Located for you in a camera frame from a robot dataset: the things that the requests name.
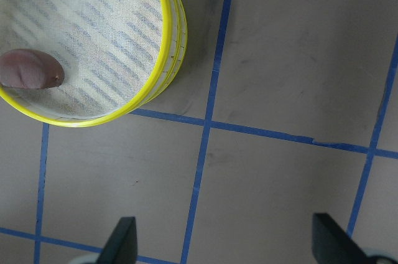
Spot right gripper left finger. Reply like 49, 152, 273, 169
96, 217, 137, 264

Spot brown steamed bun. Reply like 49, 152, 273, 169
1, 49, 65, 90

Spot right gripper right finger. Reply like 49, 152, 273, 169
312, 213, 386, 264

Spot yellow steamer layer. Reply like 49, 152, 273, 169
129, 0, 188, 111
1, 0, 162, 127

